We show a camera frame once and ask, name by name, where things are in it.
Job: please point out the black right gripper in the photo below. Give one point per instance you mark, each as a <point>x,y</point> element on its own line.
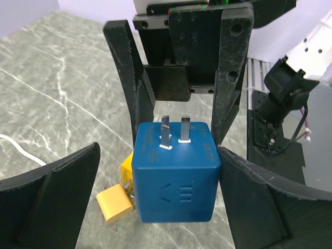
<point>191,47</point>

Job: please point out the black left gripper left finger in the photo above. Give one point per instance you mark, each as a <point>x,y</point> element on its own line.
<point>45,207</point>

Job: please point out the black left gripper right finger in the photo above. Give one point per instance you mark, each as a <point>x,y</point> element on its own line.
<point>266,210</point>

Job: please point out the blue cube socket adapter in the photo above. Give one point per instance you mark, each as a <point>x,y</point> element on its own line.
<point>175,172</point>

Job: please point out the small orange plug adapter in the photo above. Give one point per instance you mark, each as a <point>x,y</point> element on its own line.
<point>114,203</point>

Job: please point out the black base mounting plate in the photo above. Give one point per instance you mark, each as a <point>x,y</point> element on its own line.
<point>265,144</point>

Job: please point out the yellow cube socket adapter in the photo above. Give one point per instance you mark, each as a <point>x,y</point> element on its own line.
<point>126,174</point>

